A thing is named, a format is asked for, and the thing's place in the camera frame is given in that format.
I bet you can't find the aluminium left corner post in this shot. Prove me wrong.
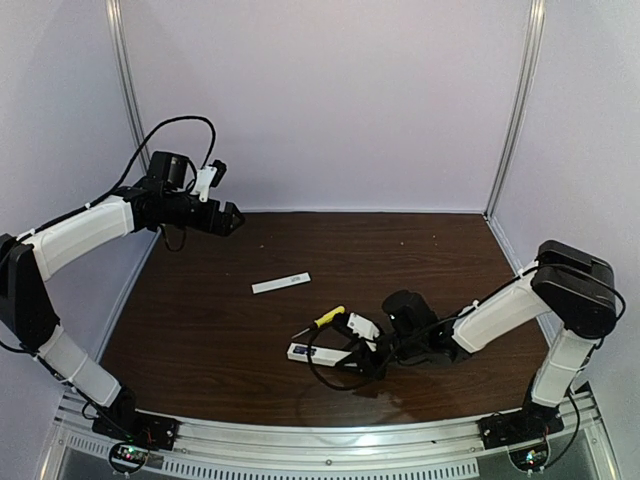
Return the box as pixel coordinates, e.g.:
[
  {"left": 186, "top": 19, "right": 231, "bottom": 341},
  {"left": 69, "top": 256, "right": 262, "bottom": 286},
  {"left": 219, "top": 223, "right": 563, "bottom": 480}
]
[{"left": 105, "top": 0, "right": 145, "bottom": 146}]

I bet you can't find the aluminium right corner post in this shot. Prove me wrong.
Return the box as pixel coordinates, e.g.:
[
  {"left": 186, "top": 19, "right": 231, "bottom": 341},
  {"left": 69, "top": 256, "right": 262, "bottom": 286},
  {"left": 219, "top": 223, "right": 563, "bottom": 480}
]
[{"left": 484, "top": 0, "right": 546, "bottom": 221}]

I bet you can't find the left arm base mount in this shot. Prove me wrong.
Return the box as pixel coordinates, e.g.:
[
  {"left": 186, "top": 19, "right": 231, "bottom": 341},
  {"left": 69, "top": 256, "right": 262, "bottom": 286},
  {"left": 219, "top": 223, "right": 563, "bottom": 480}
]
[{"left": 92, "top": 410, "right": 180, "bottom": 451}]

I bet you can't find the white remote battery cover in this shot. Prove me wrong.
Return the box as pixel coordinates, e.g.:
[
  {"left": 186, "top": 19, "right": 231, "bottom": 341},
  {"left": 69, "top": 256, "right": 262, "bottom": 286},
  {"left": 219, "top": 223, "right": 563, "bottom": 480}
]
[{"left": 251, "top": 272, "right": 311, "bottom": 295}]

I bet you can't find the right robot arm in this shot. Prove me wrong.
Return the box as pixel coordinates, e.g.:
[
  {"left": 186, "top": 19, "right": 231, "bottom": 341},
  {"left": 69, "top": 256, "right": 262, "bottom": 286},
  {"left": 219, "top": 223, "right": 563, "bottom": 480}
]
[{"left": 336, "top": 240, "right": 624, "bottom": 426}]

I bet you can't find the white slotted front rail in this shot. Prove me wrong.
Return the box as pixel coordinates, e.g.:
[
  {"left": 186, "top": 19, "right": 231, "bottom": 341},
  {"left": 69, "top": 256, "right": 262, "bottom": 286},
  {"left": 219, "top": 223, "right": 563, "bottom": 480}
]
[{"left": 35, "top": 394, "right": 622, "bottom": 479}]

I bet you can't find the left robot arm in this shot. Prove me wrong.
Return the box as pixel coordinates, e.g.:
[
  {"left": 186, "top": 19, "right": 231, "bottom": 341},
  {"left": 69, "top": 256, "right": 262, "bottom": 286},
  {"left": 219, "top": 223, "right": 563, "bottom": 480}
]
[{"left": 1, "top": 152, "right": 243, "bottom": 439}]

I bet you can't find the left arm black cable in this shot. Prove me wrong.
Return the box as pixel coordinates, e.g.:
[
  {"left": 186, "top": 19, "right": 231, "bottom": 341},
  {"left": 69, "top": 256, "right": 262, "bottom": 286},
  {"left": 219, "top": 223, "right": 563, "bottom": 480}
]
[{"left": 14, "top": 116, "right": 219, "bottom": 236}]

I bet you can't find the aluminium corner post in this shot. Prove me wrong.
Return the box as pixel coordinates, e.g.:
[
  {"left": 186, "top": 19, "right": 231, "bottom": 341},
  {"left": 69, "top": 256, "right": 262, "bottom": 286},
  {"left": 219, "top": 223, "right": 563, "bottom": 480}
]
[
  {"left": 105, "top": 0, "right": 145, "bottom": 146},
  {"left": 484, "top": 0, "right": 546, "bottom": 221}
]

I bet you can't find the yellow handled screwdriver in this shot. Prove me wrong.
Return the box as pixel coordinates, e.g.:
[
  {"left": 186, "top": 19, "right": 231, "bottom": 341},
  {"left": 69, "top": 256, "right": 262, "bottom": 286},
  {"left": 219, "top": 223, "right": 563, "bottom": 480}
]
[{"left": 291, "top": 306, "right": 346, "bottom": 340}]

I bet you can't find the white remote control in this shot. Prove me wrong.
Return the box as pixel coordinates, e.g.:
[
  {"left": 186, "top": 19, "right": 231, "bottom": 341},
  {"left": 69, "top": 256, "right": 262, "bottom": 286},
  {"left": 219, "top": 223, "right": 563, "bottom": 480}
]
[{"left": 287, "top": 342, "right": 349, "bottom": 368}]

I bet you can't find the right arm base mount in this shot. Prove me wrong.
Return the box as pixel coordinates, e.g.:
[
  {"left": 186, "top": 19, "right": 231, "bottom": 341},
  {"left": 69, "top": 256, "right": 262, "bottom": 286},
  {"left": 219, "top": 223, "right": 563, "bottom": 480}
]
[{"left": 477, "top": 405, "right": 564, "bottom": 450}]

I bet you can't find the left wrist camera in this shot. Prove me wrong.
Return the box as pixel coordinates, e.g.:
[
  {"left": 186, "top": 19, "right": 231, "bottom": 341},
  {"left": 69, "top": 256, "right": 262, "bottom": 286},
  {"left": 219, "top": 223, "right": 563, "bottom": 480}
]
[{"left": 192, "top": 159, "right": 227, "bottom": 203}]

